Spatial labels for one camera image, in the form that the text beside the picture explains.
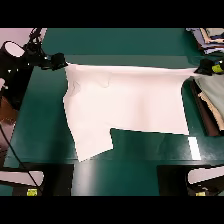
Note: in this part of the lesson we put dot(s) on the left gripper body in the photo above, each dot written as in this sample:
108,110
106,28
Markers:
56,61

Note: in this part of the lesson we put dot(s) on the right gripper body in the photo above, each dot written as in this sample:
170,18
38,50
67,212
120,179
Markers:
205,66

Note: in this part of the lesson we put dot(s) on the white T-shirt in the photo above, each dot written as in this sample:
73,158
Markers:
133,100

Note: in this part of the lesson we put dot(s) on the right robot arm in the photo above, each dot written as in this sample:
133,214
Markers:
206,175

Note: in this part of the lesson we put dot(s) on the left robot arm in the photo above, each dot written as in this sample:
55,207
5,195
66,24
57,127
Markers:
16,76

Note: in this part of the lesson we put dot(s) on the grey-green garment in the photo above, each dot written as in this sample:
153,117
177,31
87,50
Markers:
213,90

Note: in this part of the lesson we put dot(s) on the heap of clothes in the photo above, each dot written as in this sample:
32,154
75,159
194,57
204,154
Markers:
210,40

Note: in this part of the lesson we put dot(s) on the beige garment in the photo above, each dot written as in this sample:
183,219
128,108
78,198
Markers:
215,111

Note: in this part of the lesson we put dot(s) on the dark brown garment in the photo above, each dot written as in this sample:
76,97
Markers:
203,113

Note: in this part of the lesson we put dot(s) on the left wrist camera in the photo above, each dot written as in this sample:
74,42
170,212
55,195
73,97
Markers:
35,38

